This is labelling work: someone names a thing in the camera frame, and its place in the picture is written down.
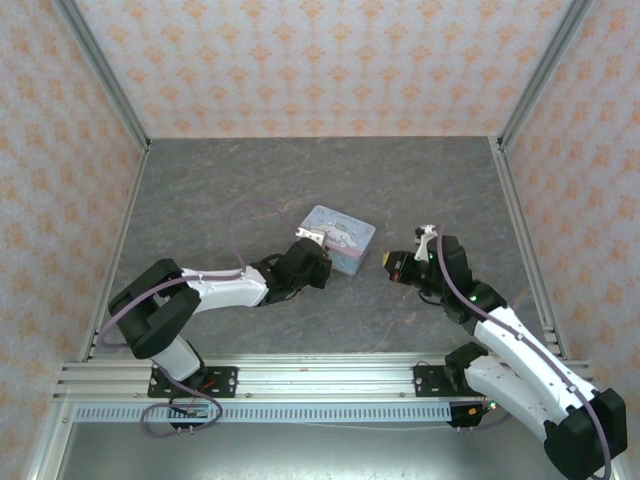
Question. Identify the cartoon print tin box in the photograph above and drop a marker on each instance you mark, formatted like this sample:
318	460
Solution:
345	235

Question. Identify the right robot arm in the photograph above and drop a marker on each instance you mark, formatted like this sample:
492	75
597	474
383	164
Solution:
520	360

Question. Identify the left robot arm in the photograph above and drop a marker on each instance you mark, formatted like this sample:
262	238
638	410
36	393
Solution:
225	292

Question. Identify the small circuit board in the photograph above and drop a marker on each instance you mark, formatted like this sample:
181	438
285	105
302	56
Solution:
192	411
482	409

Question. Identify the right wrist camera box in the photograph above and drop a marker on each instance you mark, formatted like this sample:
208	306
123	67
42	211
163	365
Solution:
425	242

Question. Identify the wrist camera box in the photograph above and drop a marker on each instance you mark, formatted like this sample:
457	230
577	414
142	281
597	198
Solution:
310	234
425	242

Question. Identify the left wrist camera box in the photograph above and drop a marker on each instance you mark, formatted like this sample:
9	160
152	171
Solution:
310	234

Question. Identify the aluminium table side rail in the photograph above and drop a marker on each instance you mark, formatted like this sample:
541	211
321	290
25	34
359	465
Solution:
131	200
515	200

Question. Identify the aluminium mounting rail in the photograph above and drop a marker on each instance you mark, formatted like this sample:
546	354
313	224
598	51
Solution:
325	380

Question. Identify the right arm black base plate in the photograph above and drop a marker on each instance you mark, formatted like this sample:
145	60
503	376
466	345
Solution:
430	382

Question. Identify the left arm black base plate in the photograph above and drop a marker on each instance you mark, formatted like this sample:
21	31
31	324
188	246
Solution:
225	380

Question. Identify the aluminium frame post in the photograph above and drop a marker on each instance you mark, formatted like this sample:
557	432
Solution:
105	70
541	70

